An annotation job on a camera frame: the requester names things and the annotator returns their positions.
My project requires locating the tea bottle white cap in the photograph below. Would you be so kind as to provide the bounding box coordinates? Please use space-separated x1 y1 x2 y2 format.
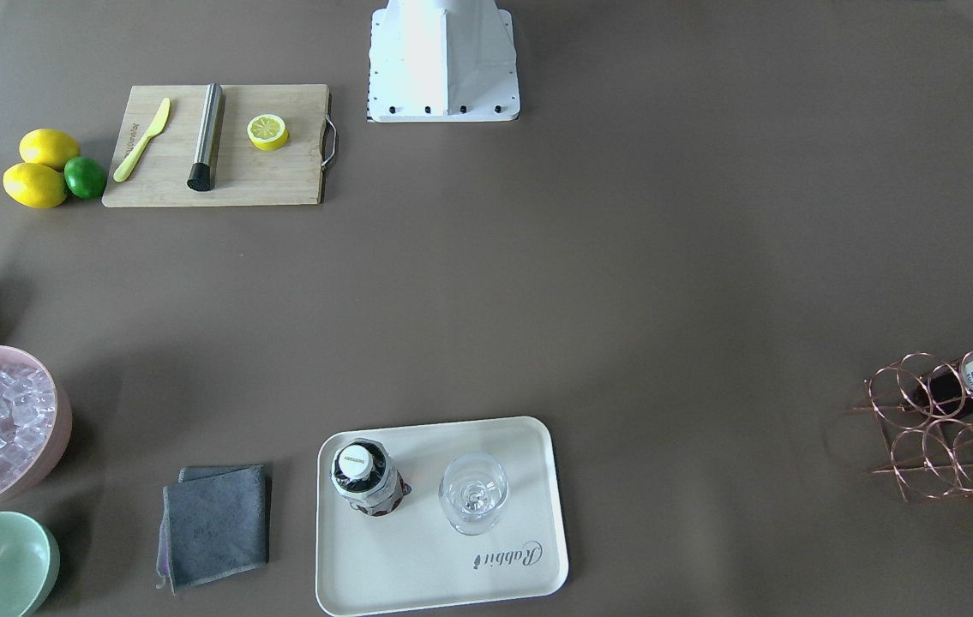
330 439 412 517

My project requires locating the copper wire bottle basket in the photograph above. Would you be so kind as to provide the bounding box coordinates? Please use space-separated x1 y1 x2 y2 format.
846 352 973 504

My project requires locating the clear wine glass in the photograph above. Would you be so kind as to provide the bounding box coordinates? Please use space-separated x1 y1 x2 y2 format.
438 452 509 536

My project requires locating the half lemon slice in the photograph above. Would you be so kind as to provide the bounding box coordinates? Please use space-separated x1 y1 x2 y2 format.
246 113 289 151

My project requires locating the steel muddler black tip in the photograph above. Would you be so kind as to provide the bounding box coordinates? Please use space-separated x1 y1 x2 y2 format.
187 83 225 192

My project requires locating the wooden cutting board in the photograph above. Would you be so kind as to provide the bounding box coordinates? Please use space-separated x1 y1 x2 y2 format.
102 83 330 207

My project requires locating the grey folded cloth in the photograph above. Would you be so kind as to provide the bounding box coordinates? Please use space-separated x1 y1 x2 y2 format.
156 464 270 595

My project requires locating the yellow plastic knife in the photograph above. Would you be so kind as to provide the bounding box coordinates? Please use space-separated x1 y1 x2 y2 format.
112 98 171 183

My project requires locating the green lime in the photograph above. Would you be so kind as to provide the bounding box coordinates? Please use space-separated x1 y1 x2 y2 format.
63 156 109 200

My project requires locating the yellow lemon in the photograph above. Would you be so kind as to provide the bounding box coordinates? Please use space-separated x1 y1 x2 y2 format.
3 163 68 208
17 128 81 171

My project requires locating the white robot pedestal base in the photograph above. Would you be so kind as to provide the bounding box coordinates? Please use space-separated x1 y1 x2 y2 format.
366 1 521 123

